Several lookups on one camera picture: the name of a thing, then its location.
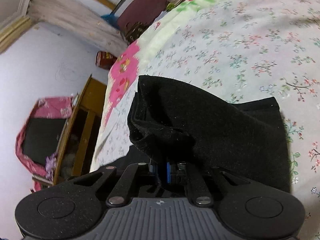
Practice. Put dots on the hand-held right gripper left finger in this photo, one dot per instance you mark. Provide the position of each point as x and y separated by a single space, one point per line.
136 173

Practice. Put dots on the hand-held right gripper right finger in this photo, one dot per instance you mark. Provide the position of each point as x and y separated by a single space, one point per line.
169 173

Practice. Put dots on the black pants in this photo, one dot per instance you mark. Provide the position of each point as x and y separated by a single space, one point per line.
200 120

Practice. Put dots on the wooden side cabinet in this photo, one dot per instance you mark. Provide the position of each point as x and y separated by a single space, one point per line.
93 92

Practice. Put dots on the black screen television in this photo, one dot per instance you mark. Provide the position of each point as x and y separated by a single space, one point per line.
42 137

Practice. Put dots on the pink cartoon printed quilt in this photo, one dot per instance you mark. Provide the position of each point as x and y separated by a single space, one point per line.
125 65

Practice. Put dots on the red gift bag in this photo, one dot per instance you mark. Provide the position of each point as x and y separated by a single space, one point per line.
103 58

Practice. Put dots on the brown handbag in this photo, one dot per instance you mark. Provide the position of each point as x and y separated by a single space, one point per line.
135 31

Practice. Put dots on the blue plastic bag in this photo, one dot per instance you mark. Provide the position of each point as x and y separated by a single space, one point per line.
110 18

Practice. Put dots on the small green item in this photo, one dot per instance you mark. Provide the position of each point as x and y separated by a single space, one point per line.
172 7

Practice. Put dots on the beige dotted curtain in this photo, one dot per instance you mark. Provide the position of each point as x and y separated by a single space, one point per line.
75 17

